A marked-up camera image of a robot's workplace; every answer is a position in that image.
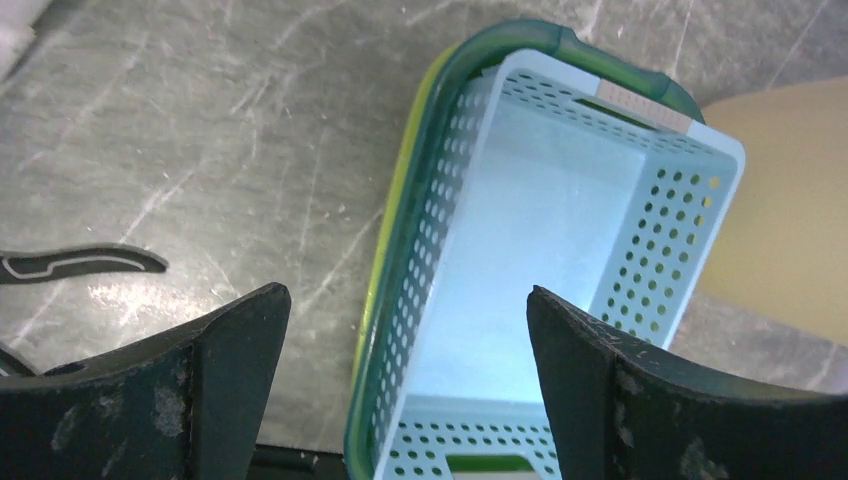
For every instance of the light blue perforated basket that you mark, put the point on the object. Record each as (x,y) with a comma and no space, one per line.
(530,265)

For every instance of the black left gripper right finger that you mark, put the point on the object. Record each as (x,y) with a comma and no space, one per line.
(621,408)

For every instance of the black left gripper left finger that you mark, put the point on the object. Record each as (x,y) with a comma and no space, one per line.
(186,403)

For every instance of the cream cartoon bucket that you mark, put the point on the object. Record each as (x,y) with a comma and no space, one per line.
(782,249)

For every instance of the dark green basket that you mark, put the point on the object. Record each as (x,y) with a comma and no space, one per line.
(424,166)

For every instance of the black flat handle piece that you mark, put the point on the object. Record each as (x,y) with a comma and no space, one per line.
(21,268)

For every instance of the lime green basket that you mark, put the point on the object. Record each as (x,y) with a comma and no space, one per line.
(392,201)

